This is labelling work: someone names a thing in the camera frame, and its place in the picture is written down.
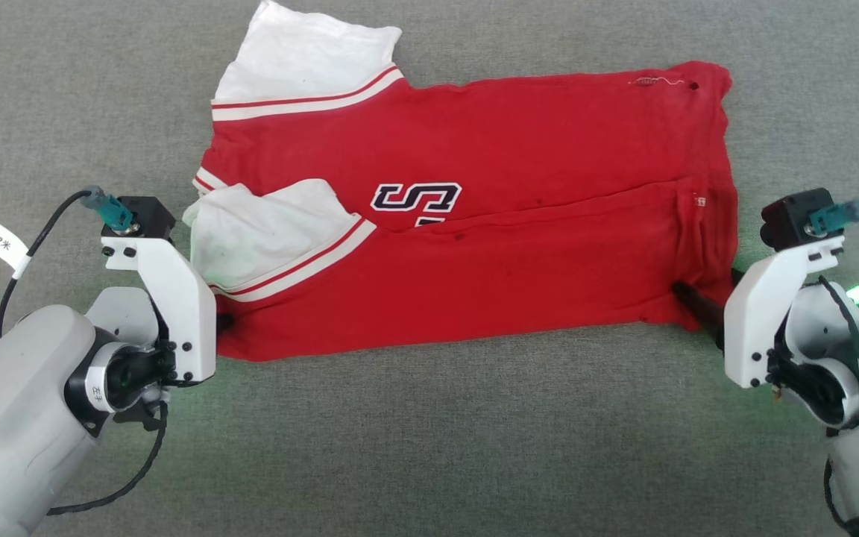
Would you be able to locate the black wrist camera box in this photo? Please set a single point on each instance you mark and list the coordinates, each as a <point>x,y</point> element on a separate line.
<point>148,216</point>
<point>791,216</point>

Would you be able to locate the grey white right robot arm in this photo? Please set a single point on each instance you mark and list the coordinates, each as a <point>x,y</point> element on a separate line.
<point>839,358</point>

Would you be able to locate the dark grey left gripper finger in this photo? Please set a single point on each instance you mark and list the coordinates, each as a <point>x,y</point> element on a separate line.
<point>224,322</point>

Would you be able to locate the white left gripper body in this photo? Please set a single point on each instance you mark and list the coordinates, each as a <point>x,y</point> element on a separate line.
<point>180,306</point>

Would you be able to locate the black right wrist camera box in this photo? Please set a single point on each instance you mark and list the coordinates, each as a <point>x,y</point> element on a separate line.
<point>791,216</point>

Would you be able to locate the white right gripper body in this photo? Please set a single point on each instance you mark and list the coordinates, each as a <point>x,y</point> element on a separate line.
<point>754,321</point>

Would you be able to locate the red and white jersey garment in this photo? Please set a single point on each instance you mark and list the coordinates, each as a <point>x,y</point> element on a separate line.
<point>511,246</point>

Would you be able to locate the grey fabric sofa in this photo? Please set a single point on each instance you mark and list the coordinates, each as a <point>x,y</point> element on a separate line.
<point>429,447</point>

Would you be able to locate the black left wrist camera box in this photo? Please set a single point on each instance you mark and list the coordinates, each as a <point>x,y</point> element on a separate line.
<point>148,216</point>

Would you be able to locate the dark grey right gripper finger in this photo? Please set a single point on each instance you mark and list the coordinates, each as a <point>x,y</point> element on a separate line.
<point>737,277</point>
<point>702,309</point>

